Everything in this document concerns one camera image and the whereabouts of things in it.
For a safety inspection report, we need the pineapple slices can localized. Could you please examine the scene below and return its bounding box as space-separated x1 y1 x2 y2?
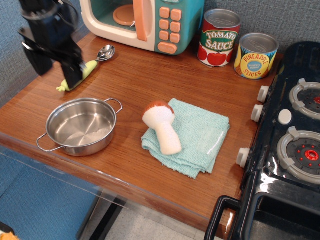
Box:
234 32 279 80

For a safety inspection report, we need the plush mushroom toy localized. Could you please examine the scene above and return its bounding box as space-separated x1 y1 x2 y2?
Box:
142 100 182 155

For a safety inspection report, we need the teal folded cloth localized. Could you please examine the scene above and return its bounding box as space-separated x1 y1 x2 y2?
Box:
141 98 230 179

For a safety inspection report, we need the black toy stove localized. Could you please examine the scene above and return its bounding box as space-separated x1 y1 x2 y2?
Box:
205 41 320 240

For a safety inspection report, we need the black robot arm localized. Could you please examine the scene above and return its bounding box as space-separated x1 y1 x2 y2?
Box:
19 0 84 92

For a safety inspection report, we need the green handled metal spoon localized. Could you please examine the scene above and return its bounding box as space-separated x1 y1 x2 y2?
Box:
56 44 116 92

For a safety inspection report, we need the stainless steel pot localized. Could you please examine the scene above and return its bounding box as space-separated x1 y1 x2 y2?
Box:
36 97 123 157

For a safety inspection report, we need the orange object at corner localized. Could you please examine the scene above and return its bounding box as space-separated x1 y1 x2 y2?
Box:
0 222 20 240

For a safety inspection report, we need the teal toy microwave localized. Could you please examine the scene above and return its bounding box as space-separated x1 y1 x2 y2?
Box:
80 0 205 56

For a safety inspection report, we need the tomato sauce can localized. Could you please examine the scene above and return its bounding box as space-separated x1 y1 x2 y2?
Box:
197 8 242 67

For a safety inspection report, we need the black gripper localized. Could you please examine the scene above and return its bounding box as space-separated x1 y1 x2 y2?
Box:
19 9 85 89

